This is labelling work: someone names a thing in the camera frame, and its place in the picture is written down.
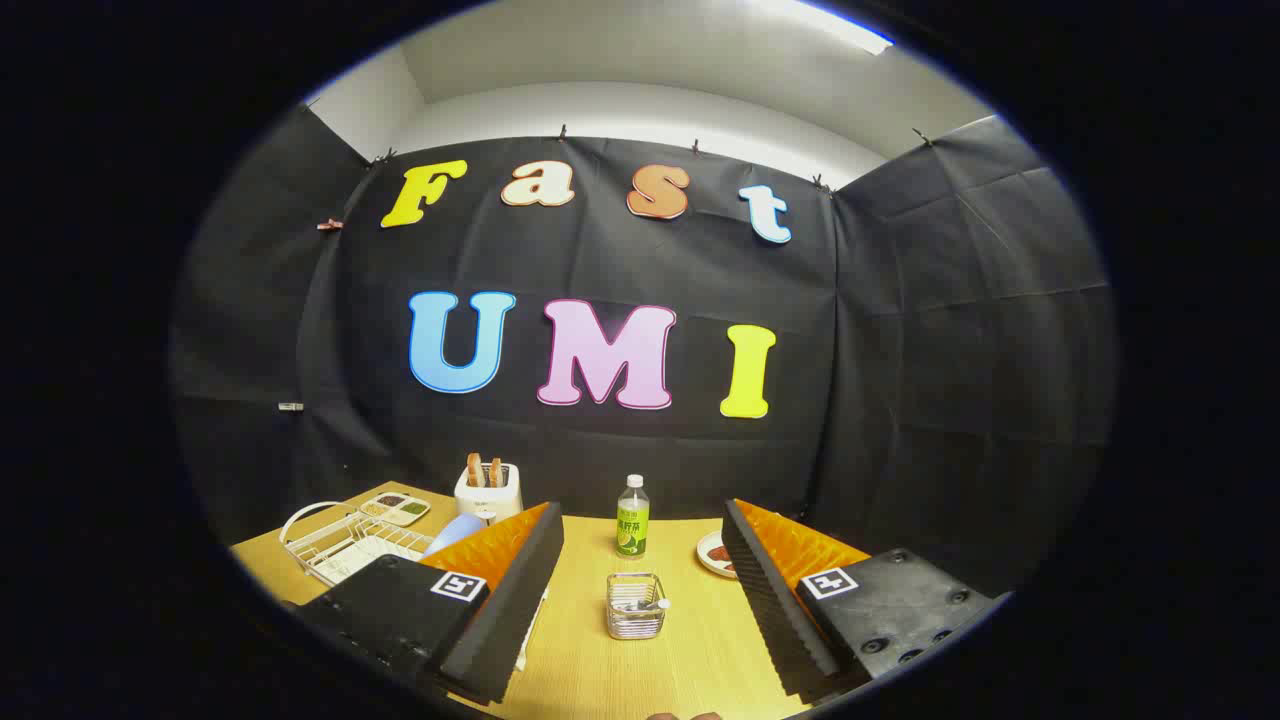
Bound blue plate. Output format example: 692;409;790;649
425;513;488;558

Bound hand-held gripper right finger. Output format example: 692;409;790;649
721;498;1006;706

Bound white toaster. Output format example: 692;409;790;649
454;462;524;523

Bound green label drink bottle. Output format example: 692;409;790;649
616;474;651;558

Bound metal wire basket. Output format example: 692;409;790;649
606;572;669;641

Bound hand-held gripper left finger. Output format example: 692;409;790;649
285;502;566;706

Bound divided sauce tray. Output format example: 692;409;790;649
358;491;432;527

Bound white round dish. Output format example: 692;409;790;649
696;530;741;580

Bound white wire dish rack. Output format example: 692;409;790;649
279;501;441;588

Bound black backdrop cloth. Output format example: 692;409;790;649
170;105;1118;601

